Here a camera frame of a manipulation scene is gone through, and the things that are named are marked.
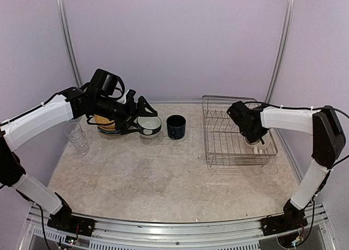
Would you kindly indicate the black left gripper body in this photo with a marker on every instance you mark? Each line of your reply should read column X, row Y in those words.
column 107, row 108

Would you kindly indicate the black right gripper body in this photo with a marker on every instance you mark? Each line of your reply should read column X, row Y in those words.
column 255, row 133

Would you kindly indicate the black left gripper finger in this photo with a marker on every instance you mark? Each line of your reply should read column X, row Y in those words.
column 133, row 128
column 145, row 109

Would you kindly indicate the dark teal bowl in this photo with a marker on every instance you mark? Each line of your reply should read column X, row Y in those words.
column 152, row 123

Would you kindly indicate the white ceramic mug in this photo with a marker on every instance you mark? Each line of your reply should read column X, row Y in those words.
column 259, row 146

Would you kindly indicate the clear drinking glass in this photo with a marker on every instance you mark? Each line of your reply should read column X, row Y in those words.
column 74, row 132
column 81, row 145

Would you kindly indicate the dark blue mug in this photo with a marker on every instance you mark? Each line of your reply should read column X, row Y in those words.
column 176, row 126

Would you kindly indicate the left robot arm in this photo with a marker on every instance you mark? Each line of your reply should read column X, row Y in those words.
column 61, row 107

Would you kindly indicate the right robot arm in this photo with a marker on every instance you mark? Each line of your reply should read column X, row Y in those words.
column 327, row 138

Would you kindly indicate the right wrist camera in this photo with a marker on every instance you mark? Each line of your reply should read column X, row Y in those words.
column 237, row 111

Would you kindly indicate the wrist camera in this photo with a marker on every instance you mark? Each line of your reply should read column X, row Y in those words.
column 237, row 111
column 110, row 86

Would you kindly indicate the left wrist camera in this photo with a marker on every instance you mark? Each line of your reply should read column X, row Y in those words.
column 110, row 86

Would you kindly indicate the wire metal dish rack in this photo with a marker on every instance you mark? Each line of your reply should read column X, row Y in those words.
column 224, row 145

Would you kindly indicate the left aluminium frame post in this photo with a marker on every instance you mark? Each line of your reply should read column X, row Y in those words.
column 62, row 13

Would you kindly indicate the aluminium frame post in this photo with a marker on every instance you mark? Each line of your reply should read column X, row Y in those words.
column 62, row 13
column 281, row 50

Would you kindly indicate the front aluminium rail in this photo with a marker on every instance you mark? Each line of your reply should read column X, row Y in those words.
column 108, row 233

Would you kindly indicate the right aluminium frame post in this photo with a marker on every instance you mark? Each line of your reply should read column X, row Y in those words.
column 281, row 50

